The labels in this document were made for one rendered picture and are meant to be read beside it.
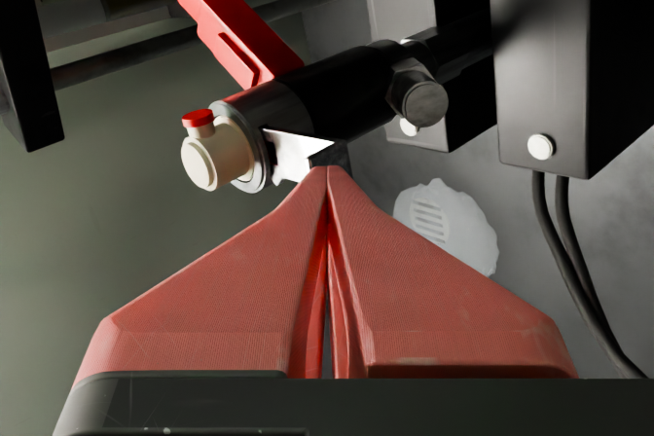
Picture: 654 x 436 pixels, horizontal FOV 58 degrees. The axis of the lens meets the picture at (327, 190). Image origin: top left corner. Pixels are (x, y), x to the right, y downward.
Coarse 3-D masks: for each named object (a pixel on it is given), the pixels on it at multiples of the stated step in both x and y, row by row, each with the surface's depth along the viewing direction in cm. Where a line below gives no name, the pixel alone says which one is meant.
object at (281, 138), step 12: (264, 132) 16; (276, 132) 15; (288, 132) 15; (300, 132) 15; (276, 144) 15; (288, 144) 15; (300, 144) 15; (312, 144) 14; (324, 144) 14; (288, 156) 15; (300, 156) 15; (348, 156) 14; (276, 168) 16; (288, 168) 16; (300, 168) 15; (348, 168) 14; (276, 180) 16; (300, 180) 15
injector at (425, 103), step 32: (448, 32) 21; (480, 32) 22; (320, 64) 18; (352, 64) 18; (384, 64) 19; (416, 64) 18; (448, 64) 21; (256, 96) 16; (288, 96) 17; (320, 96) 17; (352, 96) 18; (384, 96) 18; (416, 96) 17; (256, 128) 16; (288, 128) 16; (320, 128) 17; (352, 128) 18; (256, 160) 16; (256, 192) 17
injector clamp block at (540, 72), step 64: (384, 0) 25; (448, 0) 24; (512, 0) 21; (576, 0) 19; (640, 0) 21; (512, 64) 22; (576, 64) 20; (640, 64) 22; (448, 128) 25; (512, 128) 23; (576, 128) 21; (640, 128) 24
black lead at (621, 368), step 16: (544, 176) 24; (560, 176) 24; (544, 192) 24; (560, 192) 23; (544, 208) 23; (560, 208) 23; (544, 224) 23; (560, 224) 23; (560, 240) 23; (576, 240) 22; (560, 256) 22; (576, 256) 22; (576, 272) 21; (576, 288) 21; (592, 288) 21; (576, 304) 21; (592, 304) 20; (592, 320) 20; (608, 336) 19; (608, 352) 19; (624, 368) 19
